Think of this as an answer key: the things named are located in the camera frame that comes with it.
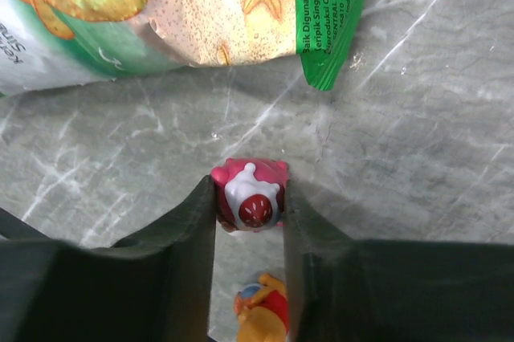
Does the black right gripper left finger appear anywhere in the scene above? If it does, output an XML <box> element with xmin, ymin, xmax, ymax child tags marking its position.
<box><xmin>1</xmin><ymin>177</ymin><xmax>216</xmax><ymax>341</ymax></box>

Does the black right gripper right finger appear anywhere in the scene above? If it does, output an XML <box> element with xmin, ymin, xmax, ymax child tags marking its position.
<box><xmin>283</xmin><ymin>182</ymin><xmax>513</xmax><ymax>341</ymax></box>

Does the pink bear cream hat toy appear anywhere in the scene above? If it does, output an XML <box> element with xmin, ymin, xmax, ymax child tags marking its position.
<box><xmin>210</xmin><ymin>158</ymin><xmax>290</xmax><ymax>234</ymax></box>

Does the orange bear toy left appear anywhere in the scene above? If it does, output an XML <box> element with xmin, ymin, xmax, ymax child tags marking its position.
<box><xmin>234</xmin><ymin>273</ymin><xmax>289</xmax><ymax>342</ymax></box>

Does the green cassava chips bag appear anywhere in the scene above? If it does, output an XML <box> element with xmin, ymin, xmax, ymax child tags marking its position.
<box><xmin>1</xmin><ymin>0</ymin><xmax>365</xmax><ymax>96</ymax></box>

